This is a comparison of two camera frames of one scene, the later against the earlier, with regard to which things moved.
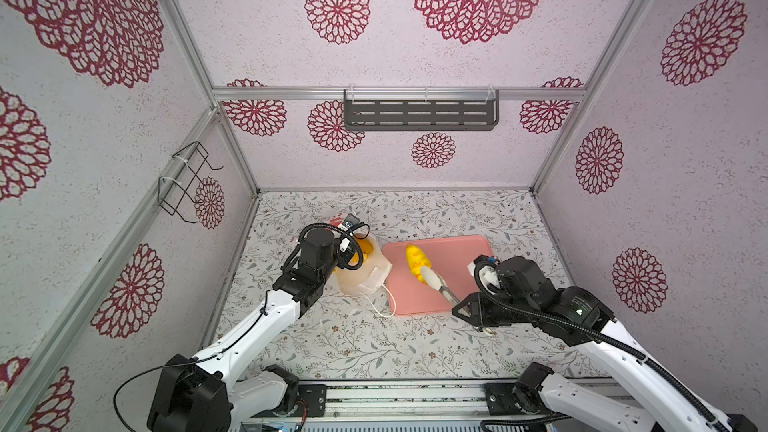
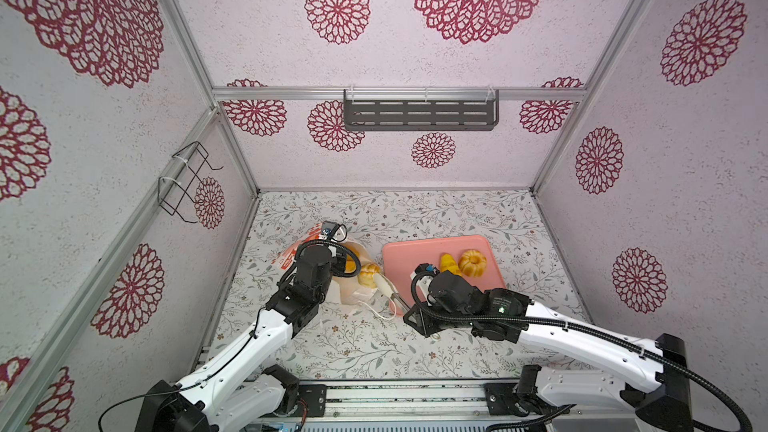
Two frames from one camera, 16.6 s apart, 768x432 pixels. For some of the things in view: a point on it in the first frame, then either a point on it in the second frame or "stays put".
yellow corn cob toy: [417, 260] to [448, 263]
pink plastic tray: [451, 258] stays put
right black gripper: [480, 307] to [420, 317]
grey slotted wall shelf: [420, 109] stays put
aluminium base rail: [417, 406] stays put
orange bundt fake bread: [366, 249] to [472, 262]
